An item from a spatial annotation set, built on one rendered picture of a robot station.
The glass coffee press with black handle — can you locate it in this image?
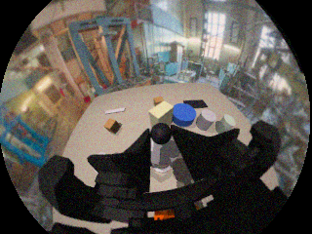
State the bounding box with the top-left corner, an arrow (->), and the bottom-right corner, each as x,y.
151,124 -> 179,173

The blue cylinder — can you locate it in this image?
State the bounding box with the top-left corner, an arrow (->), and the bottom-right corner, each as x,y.
172,104 -> 196,128

